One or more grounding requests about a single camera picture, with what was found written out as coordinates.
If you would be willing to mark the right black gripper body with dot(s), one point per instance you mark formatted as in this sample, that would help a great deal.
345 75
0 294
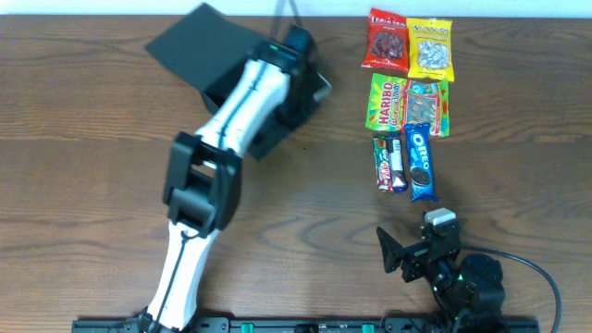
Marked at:
413 258

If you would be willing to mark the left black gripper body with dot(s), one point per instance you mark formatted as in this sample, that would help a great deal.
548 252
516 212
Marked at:
321 84

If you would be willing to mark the dark blue candy bar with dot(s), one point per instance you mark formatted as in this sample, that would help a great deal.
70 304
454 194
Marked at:
398 181

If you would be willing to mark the red snack bag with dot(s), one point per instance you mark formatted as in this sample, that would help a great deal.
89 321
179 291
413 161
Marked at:
388 41

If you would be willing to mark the green Haribo gummy bag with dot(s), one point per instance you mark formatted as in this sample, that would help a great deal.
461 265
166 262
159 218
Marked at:
395 102

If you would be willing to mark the black gift box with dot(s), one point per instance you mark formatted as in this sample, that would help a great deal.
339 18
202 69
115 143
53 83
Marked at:
209 53

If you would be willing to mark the green red wafer bar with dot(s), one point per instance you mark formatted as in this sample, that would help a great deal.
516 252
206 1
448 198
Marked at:
383 173

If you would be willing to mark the blue Oreo cookie pack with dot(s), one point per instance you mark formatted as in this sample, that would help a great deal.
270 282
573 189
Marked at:
420 162

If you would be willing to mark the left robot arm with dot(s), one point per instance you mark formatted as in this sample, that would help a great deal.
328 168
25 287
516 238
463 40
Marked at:
278 89

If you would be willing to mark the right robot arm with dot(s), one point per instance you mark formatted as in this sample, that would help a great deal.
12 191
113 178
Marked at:
469 293

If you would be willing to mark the yellow pistachio bag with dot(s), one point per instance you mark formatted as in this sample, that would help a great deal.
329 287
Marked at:
430 49

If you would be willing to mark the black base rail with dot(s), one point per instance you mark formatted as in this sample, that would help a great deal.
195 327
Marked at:
393 324

